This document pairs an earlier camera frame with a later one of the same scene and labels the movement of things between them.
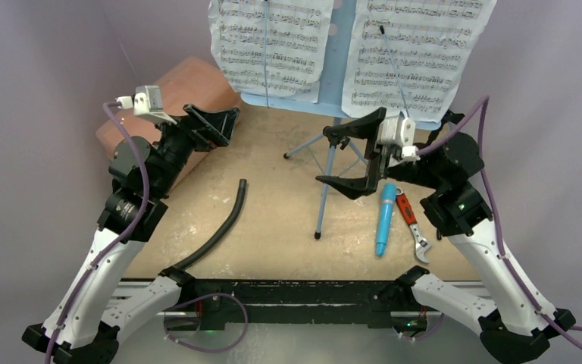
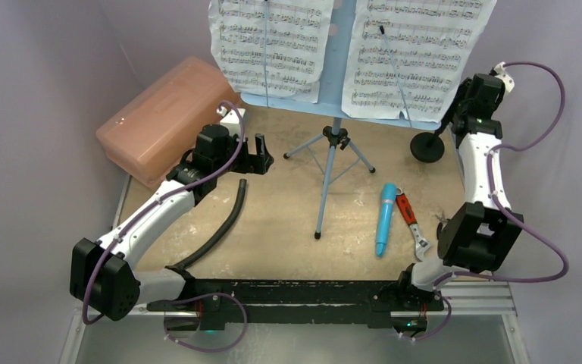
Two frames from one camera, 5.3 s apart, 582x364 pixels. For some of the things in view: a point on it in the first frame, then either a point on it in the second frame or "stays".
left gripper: (221, 122) -> (254, 164)
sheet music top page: (413, 55) stays
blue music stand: (330, 101) stays
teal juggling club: (385, 217) stays
